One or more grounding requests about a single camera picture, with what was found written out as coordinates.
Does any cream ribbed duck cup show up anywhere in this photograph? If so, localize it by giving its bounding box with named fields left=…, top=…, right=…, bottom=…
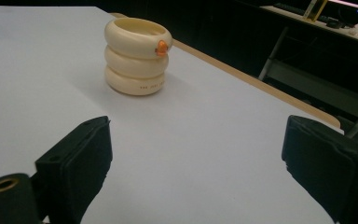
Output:
left=103, top=17, right=173, bottom=96

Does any small black device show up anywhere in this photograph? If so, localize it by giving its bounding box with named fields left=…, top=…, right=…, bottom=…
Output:
left=325, top=18, right=343, bottom=30

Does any yellow framed board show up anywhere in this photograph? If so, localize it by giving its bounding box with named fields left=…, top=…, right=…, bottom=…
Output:
left=302, top=0, right=329, bottom=22

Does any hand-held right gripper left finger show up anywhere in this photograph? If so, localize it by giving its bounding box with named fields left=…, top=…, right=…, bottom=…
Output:
left=34, top=115, right=114, bottom=224

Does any black keyboard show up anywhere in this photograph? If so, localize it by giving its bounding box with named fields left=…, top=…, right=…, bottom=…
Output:
left=272, top=2, right=307, bottom=16

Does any long desk with light top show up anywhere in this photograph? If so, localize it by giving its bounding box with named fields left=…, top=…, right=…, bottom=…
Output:
left=259, top=5, right=358, bottom=48

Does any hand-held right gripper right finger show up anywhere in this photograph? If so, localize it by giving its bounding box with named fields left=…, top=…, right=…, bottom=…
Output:
left=281, top=114, right=358, bottom=224

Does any grey metal stand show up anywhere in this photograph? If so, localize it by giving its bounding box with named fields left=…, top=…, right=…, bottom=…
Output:
left=257, top=26, right=358, bottom=139

